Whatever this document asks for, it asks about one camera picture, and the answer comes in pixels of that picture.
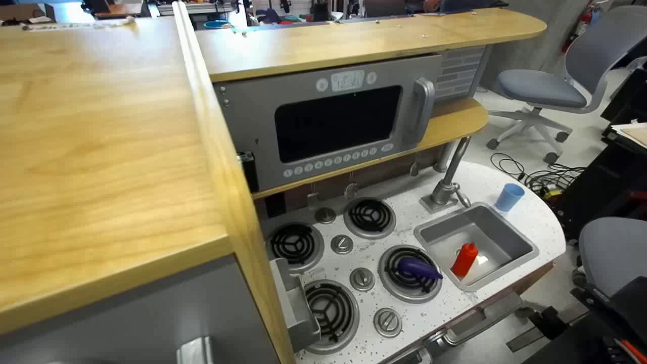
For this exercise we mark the long rounded wooden shelf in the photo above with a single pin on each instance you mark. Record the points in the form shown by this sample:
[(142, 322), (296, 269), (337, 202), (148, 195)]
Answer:
[(335, 42)]

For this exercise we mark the grey stove knob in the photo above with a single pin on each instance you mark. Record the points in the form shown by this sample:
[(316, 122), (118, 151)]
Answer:
[(341, 243), (323, 214), (361, 278), (387, 322)]

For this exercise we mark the grey sink basin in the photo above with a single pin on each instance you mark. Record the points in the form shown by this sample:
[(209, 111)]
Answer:
[(513, 243)]

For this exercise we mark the red plastic cylinder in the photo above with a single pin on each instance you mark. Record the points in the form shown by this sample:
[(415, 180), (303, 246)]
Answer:
[(464, 261)]

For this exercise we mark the grey vent panel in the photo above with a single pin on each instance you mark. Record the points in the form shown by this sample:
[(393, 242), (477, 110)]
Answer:
[(461, 71)]

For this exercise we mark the black equipment cart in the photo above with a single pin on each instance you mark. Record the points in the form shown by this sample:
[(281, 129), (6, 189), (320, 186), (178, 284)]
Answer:
[(607, 182)]

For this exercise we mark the grey toy faucet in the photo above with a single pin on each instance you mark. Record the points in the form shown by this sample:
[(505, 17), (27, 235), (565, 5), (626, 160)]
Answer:
[(445, 192)]

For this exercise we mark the tall wooden toy kitchen cabinet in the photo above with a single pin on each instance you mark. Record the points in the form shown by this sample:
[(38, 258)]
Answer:
[(102, 134)]

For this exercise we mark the grey plastic side bracket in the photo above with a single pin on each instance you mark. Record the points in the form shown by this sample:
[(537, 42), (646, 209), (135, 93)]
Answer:
[(296, 306)]

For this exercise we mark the purple toy eggplant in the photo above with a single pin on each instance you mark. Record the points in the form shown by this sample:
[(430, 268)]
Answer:
[(416, 268)]

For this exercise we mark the white toy kitchen sink stove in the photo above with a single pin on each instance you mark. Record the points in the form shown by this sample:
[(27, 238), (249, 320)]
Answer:
[(546, 224)]

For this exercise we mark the light blue plastic cup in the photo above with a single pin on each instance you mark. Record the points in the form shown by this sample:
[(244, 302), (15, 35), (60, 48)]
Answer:
[(508, 199)]

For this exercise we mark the grey office chair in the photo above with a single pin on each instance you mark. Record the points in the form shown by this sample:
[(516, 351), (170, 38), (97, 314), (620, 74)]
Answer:
[(537, 88)]

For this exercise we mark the grey toy microwave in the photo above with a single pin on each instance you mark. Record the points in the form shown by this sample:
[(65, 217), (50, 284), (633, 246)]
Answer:
[(255, 127)]

